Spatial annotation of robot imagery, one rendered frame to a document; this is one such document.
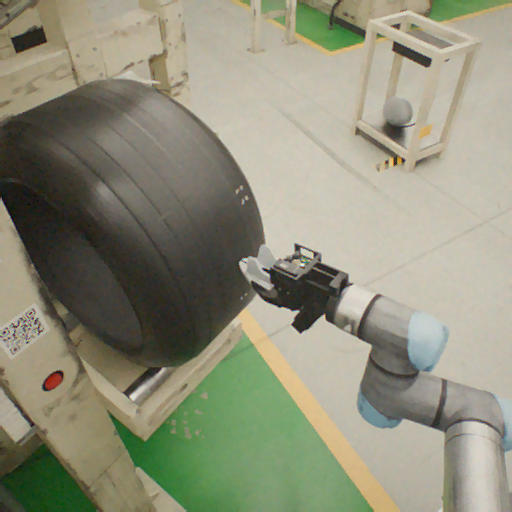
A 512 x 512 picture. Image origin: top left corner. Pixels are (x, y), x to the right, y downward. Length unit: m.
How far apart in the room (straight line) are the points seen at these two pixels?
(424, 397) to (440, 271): 1.98
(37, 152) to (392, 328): 0.60
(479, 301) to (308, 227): 0.99
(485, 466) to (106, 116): 0.74
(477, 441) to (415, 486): 1.34
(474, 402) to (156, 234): 0.52
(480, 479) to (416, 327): 0.19
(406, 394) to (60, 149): 0.63
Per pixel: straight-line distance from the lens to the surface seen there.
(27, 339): 0.87
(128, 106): 0.85
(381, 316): 0.69
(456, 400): 0.75
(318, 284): 0.73
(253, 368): 2.15
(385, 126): 3.52
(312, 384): 2.12
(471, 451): 0.69
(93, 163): 0.75
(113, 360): 1.28
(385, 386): 0.72
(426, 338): 0.67
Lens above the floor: 1.85
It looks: 45 degrees down
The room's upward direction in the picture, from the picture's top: straight up
